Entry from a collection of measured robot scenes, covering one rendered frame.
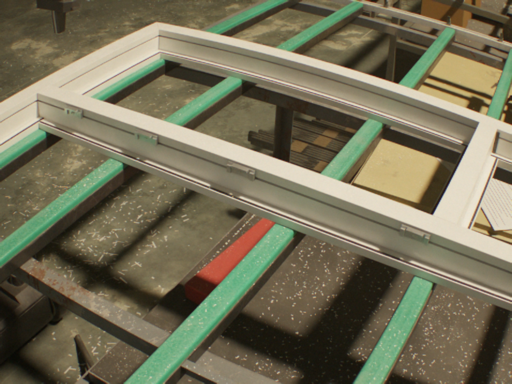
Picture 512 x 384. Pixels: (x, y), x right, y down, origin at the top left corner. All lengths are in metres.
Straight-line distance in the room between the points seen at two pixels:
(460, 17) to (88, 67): 1.85
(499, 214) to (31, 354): 1.43
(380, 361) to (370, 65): 3.20
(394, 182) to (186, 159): 0.65
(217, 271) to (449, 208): 0.51
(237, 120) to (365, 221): 2.18
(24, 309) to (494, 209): 1.34
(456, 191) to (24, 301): 1.30
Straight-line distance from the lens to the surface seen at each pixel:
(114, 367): 1.15
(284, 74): 1.42
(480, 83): 2.29
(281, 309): 1.25
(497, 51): 2.76
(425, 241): 0.93
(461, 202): 1.01
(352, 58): 3.97
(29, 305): 1.89
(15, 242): 1.00
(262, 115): 3.15
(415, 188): 1.56
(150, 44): 1.57
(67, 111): 1.24
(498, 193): 1.63
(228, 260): 1.29
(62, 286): 0.97
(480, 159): 1.14
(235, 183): 1.04
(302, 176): 0.99
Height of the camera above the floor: 1.47
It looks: 34 degrees down
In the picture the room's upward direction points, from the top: 3 degrees clockwise
